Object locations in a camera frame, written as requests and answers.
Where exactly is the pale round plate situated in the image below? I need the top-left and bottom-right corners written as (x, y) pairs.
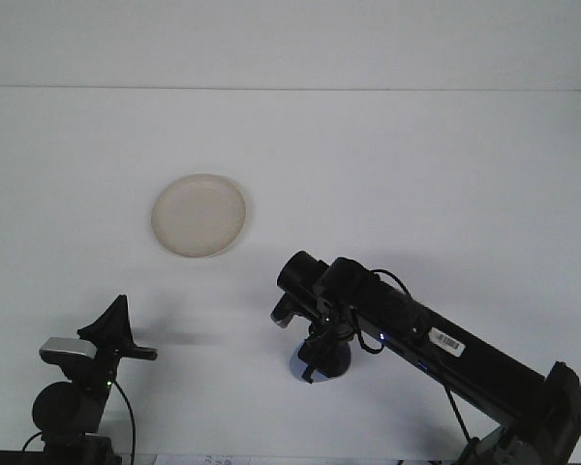
top-left (150, 172), bottom-right (248, 260)

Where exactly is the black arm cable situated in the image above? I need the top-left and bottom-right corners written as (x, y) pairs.
top-left (109, 379), bottom-right (138, 460)
top-left (348, 268), bottom-right (480, 445)

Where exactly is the thin black cable loop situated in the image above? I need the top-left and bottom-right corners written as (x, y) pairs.
top-left (21, 431), bottom-right (47, 452)

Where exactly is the pale blue cup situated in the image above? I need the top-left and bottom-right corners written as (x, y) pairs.
top-left (288, 338), bottom-right (353, 385)

